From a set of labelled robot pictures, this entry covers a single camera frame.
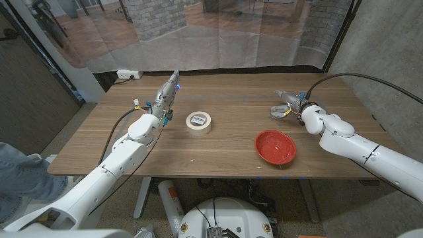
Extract black backdrop stand pole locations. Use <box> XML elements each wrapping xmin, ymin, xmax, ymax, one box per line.
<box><xmin>322</xmin><ymin>0</ymin><xmax>363</xmax><ymax>73</ymax></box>

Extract grey table leg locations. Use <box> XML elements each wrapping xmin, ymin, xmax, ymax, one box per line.
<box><xmin>133</xmin><ymin>177</ymin><xmax>153</xmax><ymax>221</ymax></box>
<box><xmin>297</xmin><ymin>178</ymin><xmax>321</xmax><ymax>224</ymax></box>

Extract white power strip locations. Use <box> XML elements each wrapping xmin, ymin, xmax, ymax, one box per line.
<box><xmin>116</xmin><ymin>69</ymin><xmax>144</xmax><ymax>80</ymax></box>

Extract person's leg in jeans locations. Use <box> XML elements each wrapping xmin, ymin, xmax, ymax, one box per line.
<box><xmin>0</xmin><ymin>141</ymin><xmax>69</xmax><ymax>224</ymax></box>

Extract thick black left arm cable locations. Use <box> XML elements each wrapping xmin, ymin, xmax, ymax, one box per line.
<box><xmin>98</xmin><ymin>107</ymin><xmax>148</xmax><ymax>165</ymax></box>

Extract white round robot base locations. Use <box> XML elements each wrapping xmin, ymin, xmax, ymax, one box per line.
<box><xmin>177</xmin><ymin>197</ymin><xmax>274</xmax><ymax>238</ymax></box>

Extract thin black cable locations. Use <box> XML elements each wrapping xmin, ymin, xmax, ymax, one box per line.
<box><xmin>88</xmin><ymin>125</ymin><xmax>165</xmax><ymax>216</ymax></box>

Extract beige masking tape roll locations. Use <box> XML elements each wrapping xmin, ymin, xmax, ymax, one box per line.
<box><xmin>185</xmin><ymin>110</ymin><xmax>213</xmax><ymax>137</ymax></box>

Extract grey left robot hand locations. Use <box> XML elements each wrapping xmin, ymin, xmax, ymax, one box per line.
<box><xmin>151</xmin><ymin>69</ymin><xmax>182</xmax><ymax>121</ymax></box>

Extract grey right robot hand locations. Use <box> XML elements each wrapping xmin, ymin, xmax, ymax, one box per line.
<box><xmin>274</xmin><ymin>89</ymin><xmax>312</xmax><ymax>125</ymax></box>

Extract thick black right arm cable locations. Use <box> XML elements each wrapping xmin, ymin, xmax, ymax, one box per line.
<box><xmin>304</xmin><ymin>72</ymin><xmax>423</xmax><ymax>105</ymax></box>

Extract black power strip cord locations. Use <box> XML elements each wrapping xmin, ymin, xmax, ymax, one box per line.
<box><xmin>112</xmin><ymin>75</ymin><xmax>135</xmax><ymax>86</ymax></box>

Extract red bowl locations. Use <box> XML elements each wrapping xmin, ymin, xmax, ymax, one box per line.
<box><xmin>254</xmin><ymin>130</ymin><xmax>297</xmax><ymax>165</ymax></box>

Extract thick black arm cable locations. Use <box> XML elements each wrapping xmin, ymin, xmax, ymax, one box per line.
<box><xmin>304</xmin><ymin>72</ymin><xmax>423</xmax><ymax>105</ymax></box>
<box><xmin>98</xmin><ymin>107</ymin><xmax>148</xmax><ymax>165</ymax></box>

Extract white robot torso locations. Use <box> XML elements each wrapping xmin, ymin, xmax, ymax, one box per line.
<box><xmin>0</xmin><ymin>227</ymin><xmax>423</xmax><ymax>238</ymax></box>

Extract grey heatsink module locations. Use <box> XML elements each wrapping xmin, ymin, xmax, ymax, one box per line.
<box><xmin>206</xmin><ymin>226</ymin><xmax>223</xmax><ymax>238</ymax></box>

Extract white roll with orange label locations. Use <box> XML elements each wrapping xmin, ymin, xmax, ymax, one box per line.
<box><xmin>157</xmin><ymin>179</ymin><xmax>186</xmax><ymax>237</ymax></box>

